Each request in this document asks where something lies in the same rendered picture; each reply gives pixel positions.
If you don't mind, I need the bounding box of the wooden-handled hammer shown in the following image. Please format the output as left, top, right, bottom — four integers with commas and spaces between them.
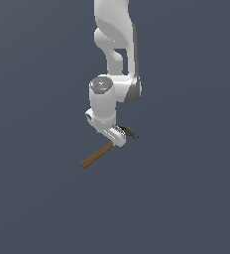
79, 124, 140, 170

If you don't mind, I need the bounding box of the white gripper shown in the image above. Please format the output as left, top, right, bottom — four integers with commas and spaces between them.
84, 108, 127, 148

